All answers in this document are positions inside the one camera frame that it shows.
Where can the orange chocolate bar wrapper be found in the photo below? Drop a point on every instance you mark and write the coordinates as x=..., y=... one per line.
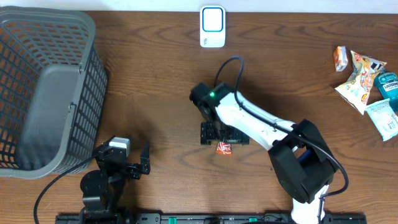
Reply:
x=224, y=149

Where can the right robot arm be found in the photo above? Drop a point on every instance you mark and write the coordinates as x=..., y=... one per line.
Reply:
x=302, y=161

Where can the small orange snack packet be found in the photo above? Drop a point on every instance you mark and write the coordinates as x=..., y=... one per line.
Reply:
x=340, y=58

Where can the cream snack bag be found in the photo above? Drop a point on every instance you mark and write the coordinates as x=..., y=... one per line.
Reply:
x=356, y=90

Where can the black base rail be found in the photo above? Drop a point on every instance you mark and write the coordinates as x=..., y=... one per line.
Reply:
x=155, y=218

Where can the white barcode scanner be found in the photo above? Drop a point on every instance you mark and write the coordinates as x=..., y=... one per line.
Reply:
x=212, y=26

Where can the grey plastic shopping basket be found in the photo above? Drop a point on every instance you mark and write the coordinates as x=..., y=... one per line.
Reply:
x=53, y=87

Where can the green white paper label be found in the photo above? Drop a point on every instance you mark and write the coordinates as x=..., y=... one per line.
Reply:
x=384, y=118

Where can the blue mouthwash bottle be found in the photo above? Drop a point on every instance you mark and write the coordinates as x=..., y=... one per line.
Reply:
x=387, y=84

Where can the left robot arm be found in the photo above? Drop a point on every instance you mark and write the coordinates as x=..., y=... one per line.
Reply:
x=103, y=188

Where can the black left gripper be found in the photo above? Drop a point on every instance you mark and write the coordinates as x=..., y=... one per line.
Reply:
x=135, y=170

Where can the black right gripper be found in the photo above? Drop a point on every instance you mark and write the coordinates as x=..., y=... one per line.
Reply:
x=236, y=137

